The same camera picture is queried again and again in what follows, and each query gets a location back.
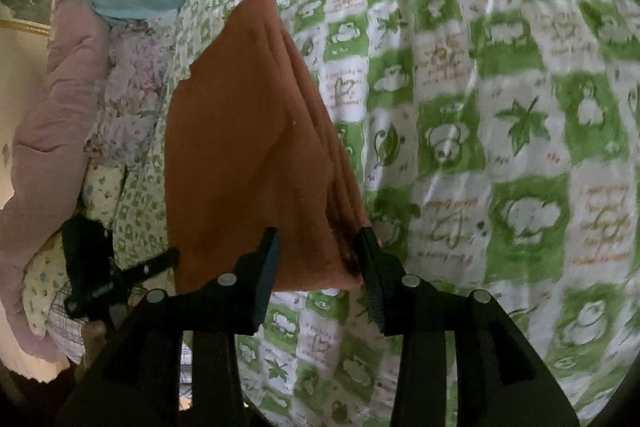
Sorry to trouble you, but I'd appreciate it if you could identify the cream gold-trimmed headboard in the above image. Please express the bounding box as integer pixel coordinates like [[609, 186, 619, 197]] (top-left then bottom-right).
[[0, 2, 51, 212]]

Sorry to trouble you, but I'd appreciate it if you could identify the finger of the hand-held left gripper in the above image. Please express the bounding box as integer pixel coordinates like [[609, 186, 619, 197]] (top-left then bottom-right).
[[117, 248, 181, 289]]

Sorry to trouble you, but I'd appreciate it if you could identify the green white checkered blanket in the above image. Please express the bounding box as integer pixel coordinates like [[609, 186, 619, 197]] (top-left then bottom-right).
[[112, 0, 640, 427]]

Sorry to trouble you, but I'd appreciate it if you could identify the white blue plaid cloth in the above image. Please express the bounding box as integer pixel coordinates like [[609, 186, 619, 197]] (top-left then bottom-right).
[[47, 302, 90, 364]]

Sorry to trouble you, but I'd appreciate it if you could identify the cream small-flower pillow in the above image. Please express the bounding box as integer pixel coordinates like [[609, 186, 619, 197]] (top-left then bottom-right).
[[22, 167, 126, 339]]

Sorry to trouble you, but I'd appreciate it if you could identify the rust orange knit sweater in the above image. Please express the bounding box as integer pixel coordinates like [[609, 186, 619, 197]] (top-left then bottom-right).
[[164, 0, 383, 293]]

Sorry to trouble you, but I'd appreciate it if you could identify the pink quilt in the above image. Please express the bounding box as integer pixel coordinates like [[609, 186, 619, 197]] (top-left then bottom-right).
[[0, 0, 113, 383]]

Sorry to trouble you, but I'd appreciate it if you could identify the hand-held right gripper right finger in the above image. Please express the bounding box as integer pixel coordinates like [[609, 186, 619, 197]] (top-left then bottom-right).
[[356, 227, 581, 427]]

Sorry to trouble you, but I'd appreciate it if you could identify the pastel floral bed sheet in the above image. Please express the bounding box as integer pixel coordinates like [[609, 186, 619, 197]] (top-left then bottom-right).
[[82, 19, 176, 168]]

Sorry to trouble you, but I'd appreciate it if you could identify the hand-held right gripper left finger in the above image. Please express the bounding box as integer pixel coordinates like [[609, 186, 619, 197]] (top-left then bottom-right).
[[55, 227, 281, 427]]

